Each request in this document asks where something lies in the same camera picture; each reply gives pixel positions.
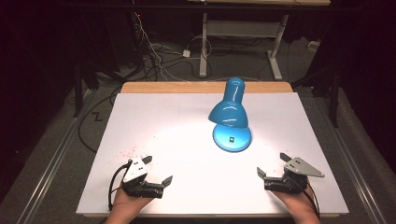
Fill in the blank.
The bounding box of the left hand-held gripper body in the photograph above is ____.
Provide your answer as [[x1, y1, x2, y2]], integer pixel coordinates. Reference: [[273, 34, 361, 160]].
[[120, 158, 165, 200]]

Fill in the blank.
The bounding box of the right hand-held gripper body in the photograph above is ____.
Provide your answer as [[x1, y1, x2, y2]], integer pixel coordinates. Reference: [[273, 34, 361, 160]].
[[263, 156, 326, 196]]

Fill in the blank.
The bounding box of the blue desk lamp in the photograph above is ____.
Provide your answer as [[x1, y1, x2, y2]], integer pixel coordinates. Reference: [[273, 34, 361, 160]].
[[207, 77, 253, 153]]

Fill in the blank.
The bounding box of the person's left hand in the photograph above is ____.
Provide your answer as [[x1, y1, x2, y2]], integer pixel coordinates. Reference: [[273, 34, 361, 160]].
[[105, 188, 154, 224]]

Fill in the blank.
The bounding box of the person's right hand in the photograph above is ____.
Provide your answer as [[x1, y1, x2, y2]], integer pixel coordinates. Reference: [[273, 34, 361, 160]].
[[273, 186, 322, 224]]

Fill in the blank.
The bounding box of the white table sheet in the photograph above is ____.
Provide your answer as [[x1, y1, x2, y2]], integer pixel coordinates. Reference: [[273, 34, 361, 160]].
[[76, 91, 349, 217]]

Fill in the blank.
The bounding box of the black stand leg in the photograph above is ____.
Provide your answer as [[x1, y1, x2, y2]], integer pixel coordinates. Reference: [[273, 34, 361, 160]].
[[329, 70, 341, 129], [73, 63, 84, 119]]

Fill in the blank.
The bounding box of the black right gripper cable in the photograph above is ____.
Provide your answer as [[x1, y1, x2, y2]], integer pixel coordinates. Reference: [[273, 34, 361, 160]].
[[293, 176, 321, 219]]

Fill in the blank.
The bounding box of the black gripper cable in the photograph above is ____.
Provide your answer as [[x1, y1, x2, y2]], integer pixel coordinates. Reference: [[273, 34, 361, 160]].
[[293, 176, 321, 219], [106, 160, 134, 212]]

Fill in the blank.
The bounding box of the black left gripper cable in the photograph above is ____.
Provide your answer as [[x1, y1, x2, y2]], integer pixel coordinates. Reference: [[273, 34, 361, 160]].
[[106, 160, 134, 212]]

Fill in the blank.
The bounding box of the aluminium floor rail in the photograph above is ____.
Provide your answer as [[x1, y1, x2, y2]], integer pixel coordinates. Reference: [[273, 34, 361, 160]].
[[314, 94, 389, 224], [17, 89, 98, 224]]

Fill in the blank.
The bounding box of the long black floor cable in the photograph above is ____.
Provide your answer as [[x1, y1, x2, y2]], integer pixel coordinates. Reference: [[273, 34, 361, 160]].
[[77, 92, 123, 154]]

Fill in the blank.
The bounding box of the bundle of floor cables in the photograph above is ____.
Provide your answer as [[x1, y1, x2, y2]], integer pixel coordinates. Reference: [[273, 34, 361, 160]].
[[124, 11, 281, 83]]

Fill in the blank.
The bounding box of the white metal desk frame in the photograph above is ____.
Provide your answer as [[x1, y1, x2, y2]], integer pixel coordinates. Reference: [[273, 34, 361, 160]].
[[198, 11, 290, 81]]

